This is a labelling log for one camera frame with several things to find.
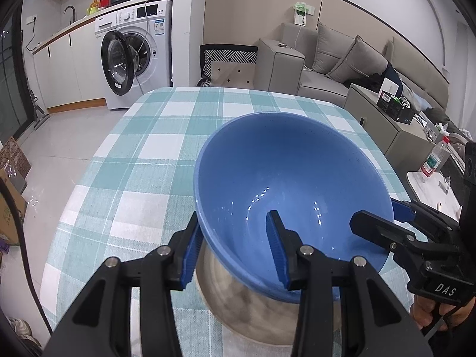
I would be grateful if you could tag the grey mop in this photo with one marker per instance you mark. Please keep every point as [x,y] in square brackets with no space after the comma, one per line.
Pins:
[39,111]

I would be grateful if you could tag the grey nightstand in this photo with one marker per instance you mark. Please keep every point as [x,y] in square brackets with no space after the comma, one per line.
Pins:
[372,115]

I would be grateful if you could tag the clear water bottle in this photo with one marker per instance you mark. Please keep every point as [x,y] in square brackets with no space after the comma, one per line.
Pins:
[431,163]

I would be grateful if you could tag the white kitchen cabinet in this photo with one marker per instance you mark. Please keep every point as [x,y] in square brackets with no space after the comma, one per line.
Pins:
[63,74]

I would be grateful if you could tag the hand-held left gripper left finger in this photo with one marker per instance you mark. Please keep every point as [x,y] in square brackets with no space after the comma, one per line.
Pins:
[191,253]

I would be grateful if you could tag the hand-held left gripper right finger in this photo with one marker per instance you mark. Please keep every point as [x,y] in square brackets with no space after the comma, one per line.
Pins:
[276,253]

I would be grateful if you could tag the grey sofa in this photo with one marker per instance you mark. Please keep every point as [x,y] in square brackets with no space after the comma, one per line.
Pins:
[279,70]

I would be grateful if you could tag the person's right hand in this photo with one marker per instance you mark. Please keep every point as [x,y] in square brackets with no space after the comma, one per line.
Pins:
[424,312]

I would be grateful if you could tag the metal faucet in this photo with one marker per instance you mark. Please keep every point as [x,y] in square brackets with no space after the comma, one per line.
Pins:
[70,9]

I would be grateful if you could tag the black box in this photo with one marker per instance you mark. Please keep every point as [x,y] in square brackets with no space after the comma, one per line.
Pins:
[399,113]

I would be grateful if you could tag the grey sneaker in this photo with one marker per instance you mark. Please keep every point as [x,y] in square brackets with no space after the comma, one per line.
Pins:
[22,329]

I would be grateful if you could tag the teal white checked tablecloth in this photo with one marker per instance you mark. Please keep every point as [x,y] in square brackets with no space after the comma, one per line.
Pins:
[122,178]

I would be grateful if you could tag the dark glass door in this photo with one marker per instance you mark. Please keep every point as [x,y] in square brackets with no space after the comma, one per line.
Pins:
[11,81]

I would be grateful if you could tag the blue bowl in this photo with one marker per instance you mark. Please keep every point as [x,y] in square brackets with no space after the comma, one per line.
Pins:
[282,163]

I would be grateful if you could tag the large cream plate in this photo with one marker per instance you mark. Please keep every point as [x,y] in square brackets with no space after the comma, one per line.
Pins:
[238,305]

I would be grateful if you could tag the yellow green container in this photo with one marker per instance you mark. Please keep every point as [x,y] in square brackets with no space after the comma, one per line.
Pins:
[95,7]

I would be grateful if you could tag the white wall outlet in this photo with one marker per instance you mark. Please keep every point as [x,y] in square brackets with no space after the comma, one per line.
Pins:
[302,15]

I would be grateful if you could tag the white washing machine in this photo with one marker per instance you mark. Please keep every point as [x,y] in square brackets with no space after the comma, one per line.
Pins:
[156,63]

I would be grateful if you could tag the patterned brown box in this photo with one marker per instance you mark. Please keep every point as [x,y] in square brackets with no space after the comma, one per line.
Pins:
[15,156]

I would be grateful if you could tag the white side table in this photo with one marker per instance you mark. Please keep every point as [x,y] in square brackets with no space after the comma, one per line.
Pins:
[427,189]

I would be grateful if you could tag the grey rumpled blanket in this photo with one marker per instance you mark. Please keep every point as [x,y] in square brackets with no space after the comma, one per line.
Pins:
[438,113]

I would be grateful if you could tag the brown cardboard box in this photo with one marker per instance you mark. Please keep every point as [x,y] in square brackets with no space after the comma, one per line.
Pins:
[9,212]

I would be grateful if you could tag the dark clothing pile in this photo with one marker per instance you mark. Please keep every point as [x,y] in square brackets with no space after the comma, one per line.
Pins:
[372,81]

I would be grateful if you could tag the grey pillow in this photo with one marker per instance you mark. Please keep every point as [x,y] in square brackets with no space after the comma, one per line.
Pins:
[362,63]
[331,48]

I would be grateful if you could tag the grey power strip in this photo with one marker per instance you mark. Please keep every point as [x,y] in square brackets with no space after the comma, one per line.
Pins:
[435,130]

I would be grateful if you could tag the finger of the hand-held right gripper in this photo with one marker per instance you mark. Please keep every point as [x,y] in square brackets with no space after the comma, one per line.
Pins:
[403,211]
[372,227]

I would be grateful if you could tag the white box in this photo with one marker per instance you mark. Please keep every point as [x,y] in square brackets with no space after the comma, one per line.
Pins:
[389,87]

